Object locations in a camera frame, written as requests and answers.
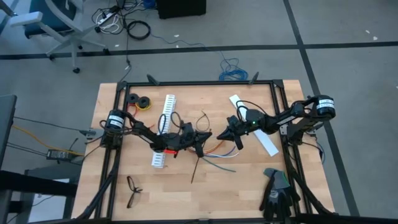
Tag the black power adapter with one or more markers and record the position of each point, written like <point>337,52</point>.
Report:
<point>57,154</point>

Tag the white office chair blue seat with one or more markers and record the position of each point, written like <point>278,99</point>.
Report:
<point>73,39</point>

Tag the black aluminium table frame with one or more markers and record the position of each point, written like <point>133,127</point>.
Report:
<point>202,83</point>

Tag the black box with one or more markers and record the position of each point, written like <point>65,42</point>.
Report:
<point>180,8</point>

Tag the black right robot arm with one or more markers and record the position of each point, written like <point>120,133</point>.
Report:
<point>280,119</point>

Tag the white power strip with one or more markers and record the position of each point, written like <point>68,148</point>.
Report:
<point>107,17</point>

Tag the black side table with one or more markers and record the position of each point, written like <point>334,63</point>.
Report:
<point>31,183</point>

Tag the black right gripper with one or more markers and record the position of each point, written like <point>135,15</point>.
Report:
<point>241,130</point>

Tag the long black zip tie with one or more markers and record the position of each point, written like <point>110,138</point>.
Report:
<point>195,169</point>

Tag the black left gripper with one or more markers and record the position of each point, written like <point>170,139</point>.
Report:
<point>186,141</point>

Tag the white flat duct cover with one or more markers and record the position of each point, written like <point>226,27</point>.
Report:
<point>268,143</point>

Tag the black eyeglasses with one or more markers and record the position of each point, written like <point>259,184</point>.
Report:
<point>137,190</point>

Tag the dark grey panel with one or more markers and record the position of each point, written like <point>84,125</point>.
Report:
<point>7,124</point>

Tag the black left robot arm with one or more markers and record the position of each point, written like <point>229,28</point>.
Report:
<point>144,130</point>

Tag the grey metal mounting bracket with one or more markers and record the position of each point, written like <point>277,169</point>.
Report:
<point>90,133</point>

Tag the black grey work glove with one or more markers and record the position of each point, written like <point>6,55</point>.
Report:
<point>278,200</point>

